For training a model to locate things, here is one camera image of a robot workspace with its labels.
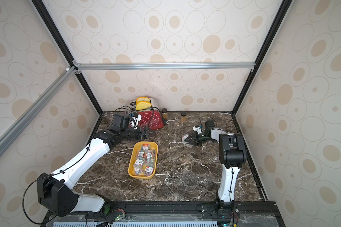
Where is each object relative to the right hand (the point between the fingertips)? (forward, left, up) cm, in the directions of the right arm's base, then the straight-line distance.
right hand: (185, 142), depth 96 cm
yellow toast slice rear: (+24, +31, +17) cm, 43 cm away
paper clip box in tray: (-20, +22, -2) cm, 30 cm away
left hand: (-8, +18, +20) cm, 28 cm away
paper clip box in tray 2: (-17, +28, +1) cm, 33 cm away
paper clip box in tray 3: (-11, +23, 0) cm, 25 cm away
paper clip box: (+3, +1, +1) cm, 4 cm away
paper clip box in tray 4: (-10, +29, -1) cm, 31 cm away
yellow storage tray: (-6, +32, +2) cm, 33 cm away
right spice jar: (+21, +1, +2) cm, 21 cm away
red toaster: (+12, +23, +9) cm, 28 cm away
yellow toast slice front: (+18, +30, +17) cm, 39 cm away
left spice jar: (+23, +16, +3) cm, 28 cm away
